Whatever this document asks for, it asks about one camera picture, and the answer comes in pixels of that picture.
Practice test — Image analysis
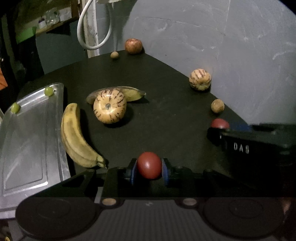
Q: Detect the spotted banana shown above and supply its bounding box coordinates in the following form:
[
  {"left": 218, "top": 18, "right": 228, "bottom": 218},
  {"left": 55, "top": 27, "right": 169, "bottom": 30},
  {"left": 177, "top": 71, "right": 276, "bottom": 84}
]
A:
[{"left": 86, "top": 86, "right": 147, "bottom": 104}]

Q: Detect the red tomato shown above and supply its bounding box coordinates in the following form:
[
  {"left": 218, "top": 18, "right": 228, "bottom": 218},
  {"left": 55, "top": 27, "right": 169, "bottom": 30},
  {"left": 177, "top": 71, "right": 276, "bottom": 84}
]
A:
[
  {"left": 137, "top": 152, "right": 162, "bottom": 179},
  {"left": 210, "top": 118, "right": 230, "bottom": 129}
]

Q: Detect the green tomato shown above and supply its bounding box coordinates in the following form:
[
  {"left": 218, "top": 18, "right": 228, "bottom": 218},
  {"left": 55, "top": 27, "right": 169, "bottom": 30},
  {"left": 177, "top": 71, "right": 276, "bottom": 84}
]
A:
[
  {"left": 44, "top": 86, "right": 55, "bottom": 97},
  {"left": 11, "top": 102, "right": 21, "bottom": 114}
]

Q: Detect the small striped melon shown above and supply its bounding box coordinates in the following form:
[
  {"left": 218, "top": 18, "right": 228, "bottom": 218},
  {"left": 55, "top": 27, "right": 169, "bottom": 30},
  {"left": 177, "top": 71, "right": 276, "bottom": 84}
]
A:
[{"left": 189, "top": 68, "right": 212, "bottom": 91}]

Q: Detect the brown round fruit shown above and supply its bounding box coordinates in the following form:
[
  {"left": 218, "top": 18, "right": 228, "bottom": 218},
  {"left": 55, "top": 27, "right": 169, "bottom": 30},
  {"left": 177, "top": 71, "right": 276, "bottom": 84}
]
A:
[{"left": 211, "top": 99, "right": 225, "bottom": 113}]

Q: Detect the small brown nut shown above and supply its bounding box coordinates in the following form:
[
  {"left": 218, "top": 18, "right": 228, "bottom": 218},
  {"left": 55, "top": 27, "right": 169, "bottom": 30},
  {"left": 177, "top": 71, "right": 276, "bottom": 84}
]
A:
[{"left": 110, "top": 51, "right": 119, "bottom": 59}]

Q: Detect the large striped melon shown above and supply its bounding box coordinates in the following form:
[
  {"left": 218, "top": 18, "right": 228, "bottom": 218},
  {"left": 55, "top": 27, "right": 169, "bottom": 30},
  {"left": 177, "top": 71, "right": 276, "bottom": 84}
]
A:
[{"left": 93, "top": 89, "right": 127, "bottom": 124}]

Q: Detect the green box on shelf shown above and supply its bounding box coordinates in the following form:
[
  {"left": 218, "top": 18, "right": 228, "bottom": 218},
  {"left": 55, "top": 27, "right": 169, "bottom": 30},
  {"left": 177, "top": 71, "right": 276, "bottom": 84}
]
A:
[{"left": 16, "top": 27, "right": 37, "bottom": 43}]

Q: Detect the metal tray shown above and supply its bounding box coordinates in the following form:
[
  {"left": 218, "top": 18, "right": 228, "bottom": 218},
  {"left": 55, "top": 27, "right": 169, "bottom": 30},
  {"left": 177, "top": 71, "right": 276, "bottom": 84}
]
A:
[{"left": 0, "top": 83, "right": 71, "bottom": 219}]

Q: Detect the reddish apple at corner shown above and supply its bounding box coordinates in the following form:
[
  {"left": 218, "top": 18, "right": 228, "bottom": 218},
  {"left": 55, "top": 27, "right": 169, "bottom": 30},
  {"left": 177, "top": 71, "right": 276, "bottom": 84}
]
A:
[{"left": 125, "top": 38, "right": 143, "bottom": 54}]

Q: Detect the yellow banana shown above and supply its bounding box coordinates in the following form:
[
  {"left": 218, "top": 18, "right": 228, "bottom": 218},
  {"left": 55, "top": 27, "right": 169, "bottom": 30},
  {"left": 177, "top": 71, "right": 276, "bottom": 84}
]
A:
[{"left": 61, "top": 103, "right": 106, "bottom": 168}]

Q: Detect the white hose loop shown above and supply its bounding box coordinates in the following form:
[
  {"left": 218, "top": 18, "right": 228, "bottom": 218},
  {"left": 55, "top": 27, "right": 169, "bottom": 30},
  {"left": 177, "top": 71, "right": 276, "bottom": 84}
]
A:
[{"left": 77, "top": 0, "right": 113, "bottom": 51}]

